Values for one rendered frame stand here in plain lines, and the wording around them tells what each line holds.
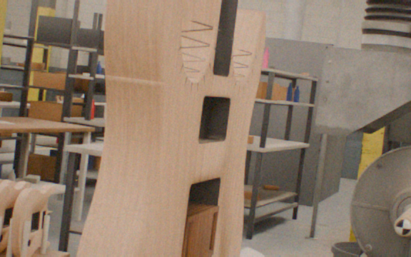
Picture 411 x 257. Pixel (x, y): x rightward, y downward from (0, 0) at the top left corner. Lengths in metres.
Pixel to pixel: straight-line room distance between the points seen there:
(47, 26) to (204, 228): 9.77
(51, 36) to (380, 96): 9.16
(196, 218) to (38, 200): 3.90
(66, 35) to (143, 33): 9.79
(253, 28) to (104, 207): 0.32
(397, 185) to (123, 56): 1.15
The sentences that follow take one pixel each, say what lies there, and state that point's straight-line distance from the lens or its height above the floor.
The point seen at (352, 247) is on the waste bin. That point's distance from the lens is 4.79.
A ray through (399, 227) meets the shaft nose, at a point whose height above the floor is 1.25.
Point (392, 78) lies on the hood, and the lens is 1.45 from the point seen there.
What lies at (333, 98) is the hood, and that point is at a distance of 1.46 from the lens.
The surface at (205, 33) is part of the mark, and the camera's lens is 0.75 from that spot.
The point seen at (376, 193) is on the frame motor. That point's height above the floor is 1.28.
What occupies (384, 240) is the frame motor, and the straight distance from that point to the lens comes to 1.75.
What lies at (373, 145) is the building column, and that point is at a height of 1.04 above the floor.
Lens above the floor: 1.44
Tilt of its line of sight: 3 degrees down
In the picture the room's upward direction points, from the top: 7 degrees clockwise
